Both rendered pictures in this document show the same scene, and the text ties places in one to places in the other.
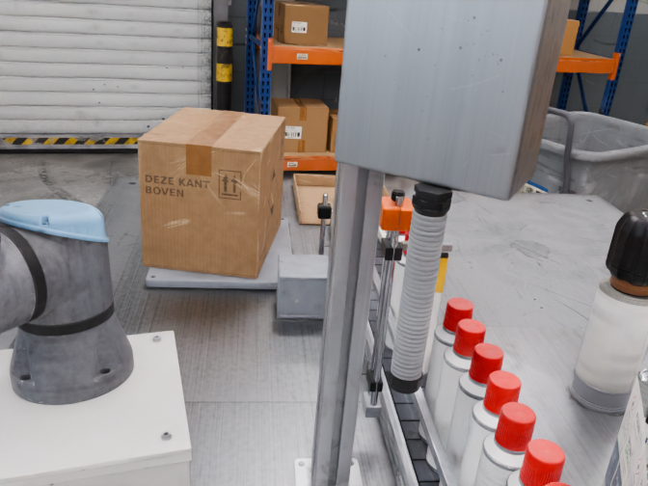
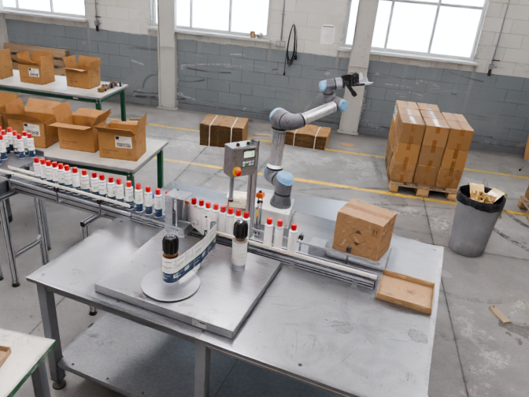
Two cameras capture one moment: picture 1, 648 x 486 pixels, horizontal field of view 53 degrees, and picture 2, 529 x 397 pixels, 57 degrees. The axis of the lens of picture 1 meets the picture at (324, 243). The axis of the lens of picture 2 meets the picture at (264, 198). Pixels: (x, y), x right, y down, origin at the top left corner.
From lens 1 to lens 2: 3.30 m
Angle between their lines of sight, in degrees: 101
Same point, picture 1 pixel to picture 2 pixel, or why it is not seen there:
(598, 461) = (222, 254)
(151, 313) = (323, 232)
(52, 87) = not seen: outside the picture
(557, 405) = not seen: hidden behind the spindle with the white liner
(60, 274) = (274, 180)
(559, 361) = (254, 269)
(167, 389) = (267, 208)
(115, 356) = (274, 201)
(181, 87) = not seen: outside the picture
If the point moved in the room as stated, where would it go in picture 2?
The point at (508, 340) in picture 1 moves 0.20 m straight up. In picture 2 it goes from (268, 266) to (271, 236)
